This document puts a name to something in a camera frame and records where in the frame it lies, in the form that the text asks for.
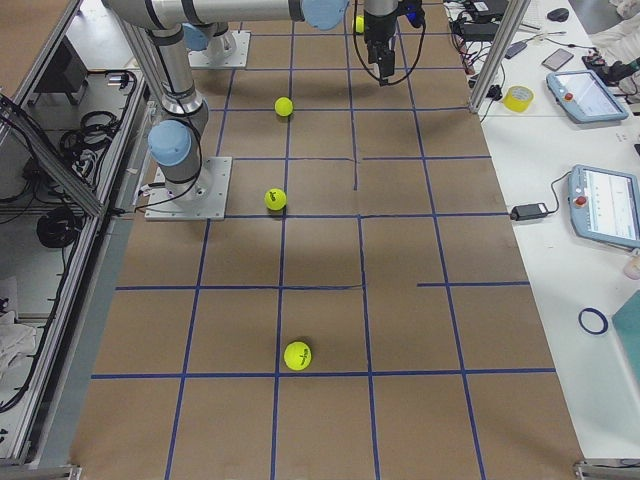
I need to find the black smartphone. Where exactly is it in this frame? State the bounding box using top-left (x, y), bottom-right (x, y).
top-left (541, 48), bottom-right (574, 72)

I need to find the teach pendant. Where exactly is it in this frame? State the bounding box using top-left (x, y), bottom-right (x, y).
top-left (546, 70), bottom-right (628, 124)
top-left (568, 165), bottom-right (639, 250)

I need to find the tennis ball centre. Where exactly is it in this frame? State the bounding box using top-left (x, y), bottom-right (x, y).
top-left (274, 97), bottom-right (294, 118)

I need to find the aluminium frame post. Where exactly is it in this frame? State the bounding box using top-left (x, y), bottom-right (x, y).
top-left (469, 0), bottom-right (530, 113)

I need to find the blue tape ring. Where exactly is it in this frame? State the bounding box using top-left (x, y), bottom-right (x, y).
top-left (578, 307), bottom-right (609, 336)

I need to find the teal board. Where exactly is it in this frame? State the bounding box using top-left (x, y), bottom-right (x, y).
top-left (612, 291), bottom-right (639, 399)

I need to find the black cable bundle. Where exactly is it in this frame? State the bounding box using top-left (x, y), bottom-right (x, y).
top-left (59, 109), bottom-right (124, 166)

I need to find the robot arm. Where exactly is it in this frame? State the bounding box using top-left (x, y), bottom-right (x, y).
top-left (183, 23), bottom-right (237, 60)
top-left (109, 0), bottom-right (348, 201)

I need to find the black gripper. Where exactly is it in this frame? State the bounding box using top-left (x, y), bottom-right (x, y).
top-left (364, 0), bottom-right (425, 86)

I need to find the tennis ball near base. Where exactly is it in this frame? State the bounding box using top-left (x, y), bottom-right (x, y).
top-left (264, 188), bottom-right (287, 212)

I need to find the near teach pendant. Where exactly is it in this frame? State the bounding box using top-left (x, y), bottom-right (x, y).
top-left (568, 165), bottom-right (639, 250)

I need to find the white crumpled cloth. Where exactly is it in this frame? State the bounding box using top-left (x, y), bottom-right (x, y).
top-left (0, 277), bottom-right (39, 381)

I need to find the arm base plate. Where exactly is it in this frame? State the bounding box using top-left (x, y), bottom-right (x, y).
top-left (185, 30), bottom-right (251, 70)
top-left (144, 157), bottom-right (233, 221)

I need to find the tennis ball front left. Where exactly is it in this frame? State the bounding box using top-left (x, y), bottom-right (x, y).
top-left (353, 15), bottom-right (365, 35)

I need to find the black power brick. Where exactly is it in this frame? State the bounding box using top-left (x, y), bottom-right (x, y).
top-left (509, 203), bottom-right (550, 221)

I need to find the far teach pendant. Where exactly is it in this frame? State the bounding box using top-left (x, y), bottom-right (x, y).
top-left (546, 70), bottom-right (628, 124)

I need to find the yellow tape roll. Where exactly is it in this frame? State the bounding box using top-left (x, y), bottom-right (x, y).
top-left (503, 85), bottom-right (534, 113)

